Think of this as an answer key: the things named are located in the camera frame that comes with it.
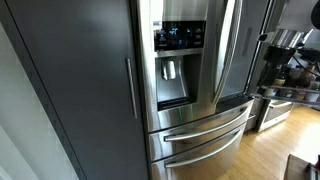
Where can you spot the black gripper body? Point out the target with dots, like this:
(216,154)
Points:
(279,55)

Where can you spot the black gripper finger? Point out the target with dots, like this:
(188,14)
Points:
(276,74)
(266,75)

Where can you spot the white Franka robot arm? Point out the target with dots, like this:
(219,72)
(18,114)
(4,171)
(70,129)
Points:
(283,37)

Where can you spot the dark bottle with label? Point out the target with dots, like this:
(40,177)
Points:
(280,80)

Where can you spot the open refrigerator door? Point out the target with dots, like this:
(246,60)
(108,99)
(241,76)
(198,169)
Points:
(256,76)

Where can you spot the clear door bin with bottles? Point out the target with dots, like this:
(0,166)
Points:
(286,98)

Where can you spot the brown bottle orange label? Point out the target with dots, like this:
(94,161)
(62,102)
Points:
(305,78)

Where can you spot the stainless steel oven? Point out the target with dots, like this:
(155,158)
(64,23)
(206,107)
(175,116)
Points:
(275,115)

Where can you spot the stainless steel refrigerator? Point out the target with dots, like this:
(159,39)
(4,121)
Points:
(186,66)

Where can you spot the shallow stainless freezer drawer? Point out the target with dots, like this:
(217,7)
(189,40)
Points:
(200,133)

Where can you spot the black water dispenser panel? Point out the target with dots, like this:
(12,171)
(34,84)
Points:
(178,66)

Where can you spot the brown box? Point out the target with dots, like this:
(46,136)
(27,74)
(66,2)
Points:
(296,168)

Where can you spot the deep stainless freezer drawer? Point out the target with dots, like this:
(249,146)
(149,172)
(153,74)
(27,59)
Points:
(206,160)

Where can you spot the dark grey cabinet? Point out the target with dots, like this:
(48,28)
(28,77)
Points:
(83,83)

